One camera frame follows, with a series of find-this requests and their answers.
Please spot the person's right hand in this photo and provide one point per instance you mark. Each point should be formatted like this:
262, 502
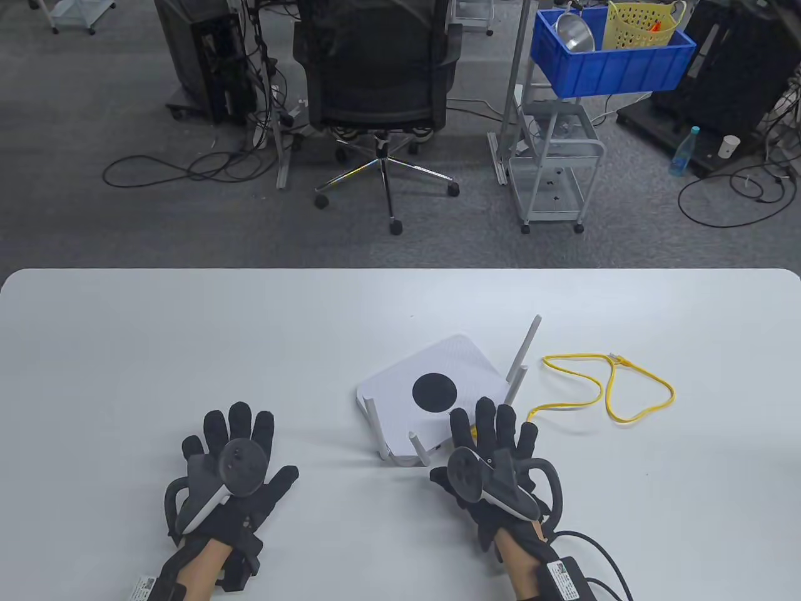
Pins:
485, 419

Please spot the person's left hand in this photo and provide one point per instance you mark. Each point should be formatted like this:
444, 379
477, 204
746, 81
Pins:
250, 426

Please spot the white router with black circle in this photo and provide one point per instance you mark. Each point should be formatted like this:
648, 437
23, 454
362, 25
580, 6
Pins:
400, 388

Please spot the person's left forearm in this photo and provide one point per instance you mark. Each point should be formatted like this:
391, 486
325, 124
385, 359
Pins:
200, 570

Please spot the person's right forearm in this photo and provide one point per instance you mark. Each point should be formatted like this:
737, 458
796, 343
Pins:
519, 563

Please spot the grey white hand controller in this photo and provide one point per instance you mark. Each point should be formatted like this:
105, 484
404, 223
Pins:
241, 466
466, 472

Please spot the white metal rolling cart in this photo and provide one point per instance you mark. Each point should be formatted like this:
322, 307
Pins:
554, 217

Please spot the grey metal desk leg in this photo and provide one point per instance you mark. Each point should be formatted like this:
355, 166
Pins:
281, 169
500, 163

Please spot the white power strip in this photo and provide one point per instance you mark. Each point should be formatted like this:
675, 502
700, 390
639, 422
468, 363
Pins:
297, 113

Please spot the blue water bottle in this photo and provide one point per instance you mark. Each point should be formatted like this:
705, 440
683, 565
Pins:
682, 156

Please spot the white paper cup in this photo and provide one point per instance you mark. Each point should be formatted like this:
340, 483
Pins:
728, 147

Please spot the black mesh office chair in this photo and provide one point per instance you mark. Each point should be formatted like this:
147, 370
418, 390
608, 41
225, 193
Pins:
375, 62

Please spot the blue plastic crate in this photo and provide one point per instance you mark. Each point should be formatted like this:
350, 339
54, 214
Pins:
613, 69

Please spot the black computer tower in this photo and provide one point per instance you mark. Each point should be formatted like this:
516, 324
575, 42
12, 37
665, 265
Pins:
188, 50

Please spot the metal bowl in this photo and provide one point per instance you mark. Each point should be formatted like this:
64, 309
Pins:
574, 32

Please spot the small white wheeled cart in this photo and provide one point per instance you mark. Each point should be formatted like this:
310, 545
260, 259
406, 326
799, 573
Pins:
469, 12
69, 9

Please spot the black equipment rack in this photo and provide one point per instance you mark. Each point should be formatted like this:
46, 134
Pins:
719, 75

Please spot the yellow plastic basket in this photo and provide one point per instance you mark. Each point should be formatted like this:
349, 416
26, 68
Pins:
632, 25

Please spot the black wrist bracket module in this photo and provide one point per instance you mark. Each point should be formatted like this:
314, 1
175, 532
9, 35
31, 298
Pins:
241, 563
487, 538

